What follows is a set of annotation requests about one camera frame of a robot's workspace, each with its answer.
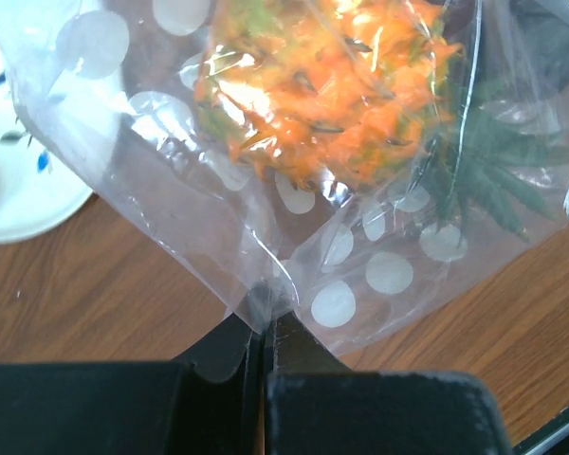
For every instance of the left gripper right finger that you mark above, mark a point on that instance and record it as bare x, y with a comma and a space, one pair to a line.
314, 404

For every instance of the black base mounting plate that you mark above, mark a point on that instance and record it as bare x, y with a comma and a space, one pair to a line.
551, 439

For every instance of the orange fake carrot bunch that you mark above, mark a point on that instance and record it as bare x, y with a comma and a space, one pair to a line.
364, 94

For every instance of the cream and blue plate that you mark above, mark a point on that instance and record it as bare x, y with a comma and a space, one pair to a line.
37, 191

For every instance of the clear zip top bag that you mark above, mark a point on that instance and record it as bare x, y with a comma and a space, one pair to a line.
108, 86

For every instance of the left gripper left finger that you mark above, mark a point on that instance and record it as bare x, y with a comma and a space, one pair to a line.
204, 401

